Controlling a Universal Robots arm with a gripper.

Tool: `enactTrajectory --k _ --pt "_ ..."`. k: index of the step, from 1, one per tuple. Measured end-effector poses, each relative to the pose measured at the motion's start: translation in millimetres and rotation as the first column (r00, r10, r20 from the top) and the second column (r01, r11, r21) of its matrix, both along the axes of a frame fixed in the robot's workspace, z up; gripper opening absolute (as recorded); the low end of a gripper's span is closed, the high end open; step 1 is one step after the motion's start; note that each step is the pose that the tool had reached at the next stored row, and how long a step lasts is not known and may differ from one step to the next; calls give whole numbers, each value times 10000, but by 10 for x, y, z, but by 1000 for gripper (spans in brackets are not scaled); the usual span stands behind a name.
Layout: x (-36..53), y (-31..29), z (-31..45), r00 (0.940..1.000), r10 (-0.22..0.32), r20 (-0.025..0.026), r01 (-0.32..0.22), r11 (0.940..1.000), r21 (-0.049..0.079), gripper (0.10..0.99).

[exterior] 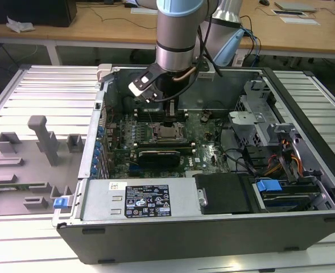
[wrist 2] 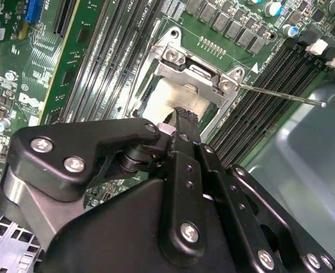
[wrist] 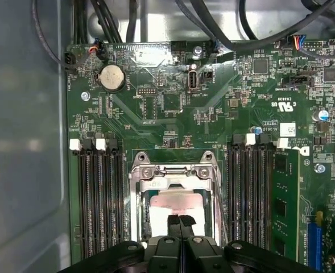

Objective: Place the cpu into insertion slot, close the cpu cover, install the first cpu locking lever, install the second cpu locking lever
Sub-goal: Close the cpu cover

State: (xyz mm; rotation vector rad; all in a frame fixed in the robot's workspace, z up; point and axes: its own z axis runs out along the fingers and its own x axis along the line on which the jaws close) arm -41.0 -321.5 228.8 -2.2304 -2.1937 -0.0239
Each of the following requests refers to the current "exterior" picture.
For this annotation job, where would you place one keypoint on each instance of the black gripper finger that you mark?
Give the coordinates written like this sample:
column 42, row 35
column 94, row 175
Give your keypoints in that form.
column 174, row 109

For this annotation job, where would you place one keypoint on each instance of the silver CPU plate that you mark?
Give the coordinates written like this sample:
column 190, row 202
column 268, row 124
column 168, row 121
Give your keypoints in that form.
column 167, row 132

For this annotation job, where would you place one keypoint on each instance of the thin metal locking lever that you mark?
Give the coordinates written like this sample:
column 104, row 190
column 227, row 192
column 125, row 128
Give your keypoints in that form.
column 150, row 118

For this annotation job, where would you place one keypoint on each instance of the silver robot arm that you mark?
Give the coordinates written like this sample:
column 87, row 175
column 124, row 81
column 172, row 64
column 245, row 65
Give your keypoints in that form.
column 174, row 34

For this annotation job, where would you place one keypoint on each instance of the CPU socket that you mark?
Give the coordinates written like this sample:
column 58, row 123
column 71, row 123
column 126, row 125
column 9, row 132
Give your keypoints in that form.
column 169, row 140

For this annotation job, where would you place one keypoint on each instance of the black RAM stick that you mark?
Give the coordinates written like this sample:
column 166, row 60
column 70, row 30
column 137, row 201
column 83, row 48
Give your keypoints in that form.
column 167, row 145
column 144, row 115

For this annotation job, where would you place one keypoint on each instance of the black round case speaker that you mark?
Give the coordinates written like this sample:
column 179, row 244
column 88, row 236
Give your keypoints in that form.
column 129, row 103

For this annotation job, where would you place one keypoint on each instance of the green motherboard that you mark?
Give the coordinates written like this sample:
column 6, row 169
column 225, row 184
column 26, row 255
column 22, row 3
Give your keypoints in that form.
column 207, row 148

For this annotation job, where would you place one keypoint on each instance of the black graphics card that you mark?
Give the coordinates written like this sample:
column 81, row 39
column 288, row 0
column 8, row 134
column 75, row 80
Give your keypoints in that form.
column 158, row 159

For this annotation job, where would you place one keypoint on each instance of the white plug adapter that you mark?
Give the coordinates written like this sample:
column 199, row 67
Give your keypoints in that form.
column 239, row 60

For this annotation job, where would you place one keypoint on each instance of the silver metal drive cage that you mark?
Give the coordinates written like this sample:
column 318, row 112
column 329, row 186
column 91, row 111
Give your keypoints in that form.
column 247, row 125

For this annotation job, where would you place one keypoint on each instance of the white paper sheet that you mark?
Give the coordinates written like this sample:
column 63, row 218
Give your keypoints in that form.
column 143, row 10
column 299, row 21

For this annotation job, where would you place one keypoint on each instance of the wooden desk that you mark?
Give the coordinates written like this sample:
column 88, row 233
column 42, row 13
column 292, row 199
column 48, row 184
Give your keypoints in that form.
column 99, row 31

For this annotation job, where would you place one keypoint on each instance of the black power adapter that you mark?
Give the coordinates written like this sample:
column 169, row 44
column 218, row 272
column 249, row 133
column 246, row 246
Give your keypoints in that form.
column 130, row 4

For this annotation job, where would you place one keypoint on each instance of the black plastic shroud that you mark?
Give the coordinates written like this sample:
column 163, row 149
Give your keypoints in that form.
column 221, row 193

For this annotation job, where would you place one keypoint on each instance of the silver power supply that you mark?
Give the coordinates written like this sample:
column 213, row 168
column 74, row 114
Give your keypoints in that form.
column 99, row 199

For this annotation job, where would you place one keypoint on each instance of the blue disk carrier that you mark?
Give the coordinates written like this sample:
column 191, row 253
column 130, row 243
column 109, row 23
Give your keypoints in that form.
column 266, row 186

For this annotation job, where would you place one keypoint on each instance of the black computer mouse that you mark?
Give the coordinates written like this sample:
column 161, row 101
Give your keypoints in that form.
column 264, row 2

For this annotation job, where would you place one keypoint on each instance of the black PC case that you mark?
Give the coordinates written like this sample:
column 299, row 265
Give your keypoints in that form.
column 184, row 241

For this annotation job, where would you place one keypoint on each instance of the white paper with dark strip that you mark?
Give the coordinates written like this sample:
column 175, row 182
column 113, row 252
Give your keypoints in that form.
column 289, row 12

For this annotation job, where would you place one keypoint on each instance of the blue case latch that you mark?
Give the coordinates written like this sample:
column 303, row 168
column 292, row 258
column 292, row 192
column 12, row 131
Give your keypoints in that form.
column 59, row 202

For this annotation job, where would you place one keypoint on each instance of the black monitor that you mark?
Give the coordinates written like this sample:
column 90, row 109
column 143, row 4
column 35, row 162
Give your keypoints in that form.
column 42, row 11

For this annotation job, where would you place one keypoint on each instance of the gray laptop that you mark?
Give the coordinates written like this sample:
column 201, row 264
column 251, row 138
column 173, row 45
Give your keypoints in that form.
column 295, row 6

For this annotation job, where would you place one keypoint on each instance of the gray parts rack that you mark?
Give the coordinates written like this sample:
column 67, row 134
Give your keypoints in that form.
column 28, row 170

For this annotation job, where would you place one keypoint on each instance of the white crumpled paper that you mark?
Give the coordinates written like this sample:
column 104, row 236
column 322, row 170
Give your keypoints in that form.
column 19, row 25

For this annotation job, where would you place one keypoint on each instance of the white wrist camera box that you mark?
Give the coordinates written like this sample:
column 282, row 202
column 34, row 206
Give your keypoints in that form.
column 140, row 85

